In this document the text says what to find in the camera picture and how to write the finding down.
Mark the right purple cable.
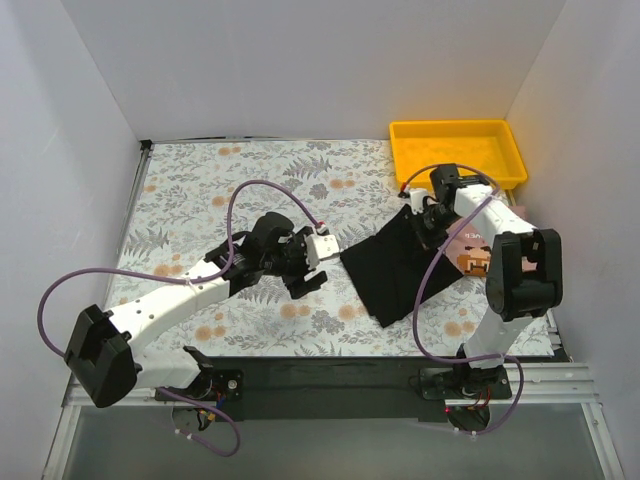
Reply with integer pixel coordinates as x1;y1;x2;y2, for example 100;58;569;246
398;163;526;437

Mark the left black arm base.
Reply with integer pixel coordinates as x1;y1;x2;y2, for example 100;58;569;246
167;369;244;402

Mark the aluminium frame rail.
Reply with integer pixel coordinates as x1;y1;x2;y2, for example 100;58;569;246
60;363;601;409

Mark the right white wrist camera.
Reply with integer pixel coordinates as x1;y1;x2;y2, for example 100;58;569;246
398;185;429;215

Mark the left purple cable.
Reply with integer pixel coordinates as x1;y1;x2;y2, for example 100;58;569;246
37;179;326;457

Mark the black t shirt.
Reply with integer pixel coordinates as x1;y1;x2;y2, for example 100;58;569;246
340;205;435;328

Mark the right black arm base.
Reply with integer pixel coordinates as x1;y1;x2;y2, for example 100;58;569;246
418;365;512;400

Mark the yellow plastic tray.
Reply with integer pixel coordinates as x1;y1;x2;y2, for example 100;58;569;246
389;119;528;190

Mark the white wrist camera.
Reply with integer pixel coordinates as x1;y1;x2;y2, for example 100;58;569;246
304;232;340;268
398;185;429;215

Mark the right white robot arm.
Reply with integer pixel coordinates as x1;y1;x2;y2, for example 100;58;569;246
401;163;563;398

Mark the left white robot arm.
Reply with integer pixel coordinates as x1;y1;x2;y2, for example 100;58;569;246
64;212;340;408

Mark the folded pink t shirt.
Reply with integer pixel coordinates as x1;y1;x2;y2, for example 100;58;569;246
445;200;532;278

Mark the purple cable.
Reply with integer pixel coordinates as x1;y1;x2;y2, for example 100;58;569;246
398;163;526;437
37;179;326;457

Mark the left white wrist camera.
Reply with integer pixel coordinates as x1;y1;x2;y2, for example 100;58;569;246
304;232;340;268

